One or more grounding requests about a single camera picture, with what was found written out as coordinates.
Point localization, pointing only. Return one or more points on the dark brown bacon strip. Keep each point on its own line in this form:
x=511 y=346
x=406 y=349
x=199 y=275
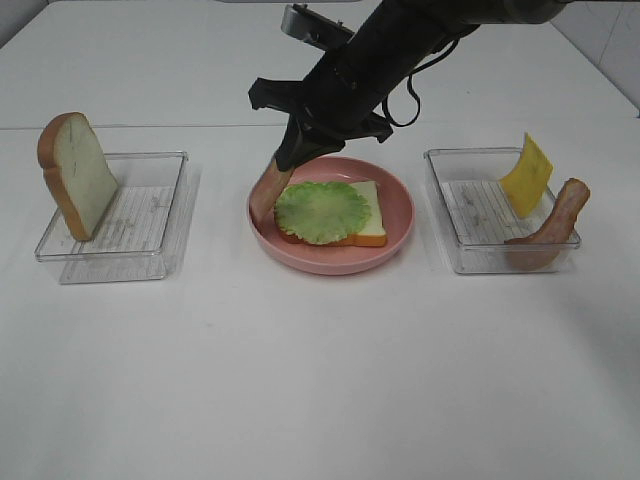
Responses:
x=267 y=190

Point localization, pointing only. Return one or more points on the right clear plastic tray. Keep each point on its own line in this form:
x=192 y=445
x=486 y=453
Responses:
x=476 y=220

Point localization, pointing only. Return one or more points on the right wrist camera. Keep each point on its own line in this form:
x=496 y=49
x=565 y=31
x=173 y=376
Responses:
x=308 y=26

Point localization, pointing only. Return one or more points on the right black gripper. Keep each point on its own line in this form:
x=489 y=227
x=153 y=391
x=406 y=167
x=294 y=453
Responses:
x=332 y=101

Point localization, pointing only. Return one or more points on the bread slice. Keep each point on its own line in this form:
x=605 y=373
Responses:
x=76 y=172
x=374 y=233

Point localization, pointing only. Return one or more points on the left clear plastic tray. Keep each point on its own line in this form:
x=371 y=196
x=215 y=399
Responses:
x=143 y=234

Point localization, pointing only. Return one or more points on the pink bacon strip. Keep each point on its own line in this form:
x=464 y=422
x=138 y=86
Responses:
x=556 y=229

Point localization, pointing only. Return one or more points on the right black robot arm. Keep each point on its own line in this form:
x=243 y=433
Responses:
x=456 y=19

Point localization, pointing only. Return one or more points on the green lettuce leaf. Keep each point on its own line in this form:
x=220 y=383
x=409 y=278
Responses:
x=321 y=212

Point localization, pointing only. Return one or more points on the clear plastic tray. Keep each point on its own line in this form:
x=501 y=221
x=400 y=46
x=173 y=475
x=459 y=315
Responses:
x=143 y=234
x=476 y=220

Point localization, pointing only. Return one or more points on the yellow cheese slice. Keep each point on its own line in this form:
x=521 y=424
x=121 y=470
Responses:
x=525 y=184

